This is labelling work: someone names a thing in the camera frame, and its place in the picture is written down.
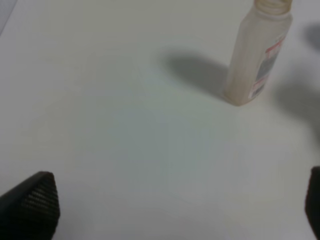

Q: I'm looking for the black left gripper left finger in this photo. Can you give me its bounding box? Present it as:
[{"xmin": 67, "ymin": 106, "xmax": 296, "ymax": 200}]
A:
[{"xmin": 0, "ymin": 171, "xmax": 61, "ymax": 240}]

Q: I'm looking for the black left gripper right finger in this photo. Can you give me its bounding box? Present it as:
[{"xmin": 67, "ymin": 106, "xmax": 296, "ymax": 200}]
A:
[{"xmin": 304, "ymin": 166, "xmax": 320, "ymax": 240}]

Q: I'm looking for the clear plastic drink bottle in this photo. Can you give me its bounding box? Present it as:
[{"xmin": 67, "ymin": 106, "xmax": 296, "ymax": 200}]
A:
[{"xmin": 223, "ymin": 0, "xmax": 293, "ymax": 106}]

